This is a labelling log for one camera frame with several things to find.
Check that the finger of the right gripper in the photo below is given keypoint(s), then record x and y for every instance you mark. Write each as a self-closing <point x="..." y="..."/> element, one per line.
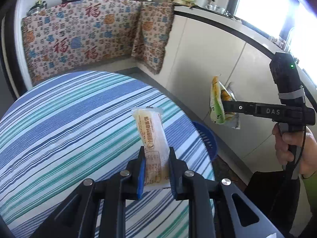
<point x="248" y="108"/>

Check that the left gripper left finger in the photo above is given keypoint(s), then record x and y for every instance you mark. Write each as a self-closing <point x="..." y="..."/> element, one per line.
<point x="77" y="215"/>

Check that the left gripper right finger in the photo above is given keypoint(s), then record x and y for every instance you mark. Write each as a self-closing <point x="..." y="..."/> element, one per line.
<point x="216" y="207"/>

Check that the green yellow snack wrapper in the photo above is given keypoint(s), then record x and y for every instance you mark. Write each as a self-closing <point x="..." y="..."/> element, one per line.
<point x="218" y="95"/>

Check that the cream ice pop wrapper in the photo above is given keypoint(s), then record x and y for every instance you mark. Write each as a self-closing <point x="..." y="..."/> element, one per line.
<point x="156" y="148"/>

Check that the white kitchen cabinet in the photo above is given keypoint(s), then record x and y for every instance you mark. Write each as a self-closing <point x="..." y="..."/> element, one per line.
<point x="204" y="44"/>

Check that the colourful hexagon floor mat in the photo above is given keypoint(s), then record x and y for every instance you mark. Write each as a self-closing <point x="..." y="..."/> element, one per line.
<point x="222" y="170"/>

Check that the blue plastic waste basket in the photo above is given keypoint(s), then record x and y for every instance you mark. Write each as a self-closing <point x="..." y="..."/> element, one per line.
<point x="208" y="137"/>

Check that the blue striped tablecloth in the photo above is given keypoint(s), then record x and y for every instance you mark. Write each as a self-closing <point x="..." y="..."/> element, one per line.
<point x="79" y="126"/>

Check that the small patterned hanging cloth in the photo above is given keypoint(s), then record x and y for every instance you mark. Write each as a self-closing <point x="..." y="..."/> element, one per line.
<point x="152" y="34"/>

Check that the patterned Chinese character cloth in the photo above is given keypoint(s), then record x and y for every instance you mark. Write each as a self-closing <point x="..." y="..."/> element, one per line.
<point x="71" y="35"/>

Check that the steel kettle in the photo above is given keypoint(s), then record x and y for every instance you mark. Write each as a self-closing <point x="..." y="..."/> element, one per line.
<point x="37" y="7"/>

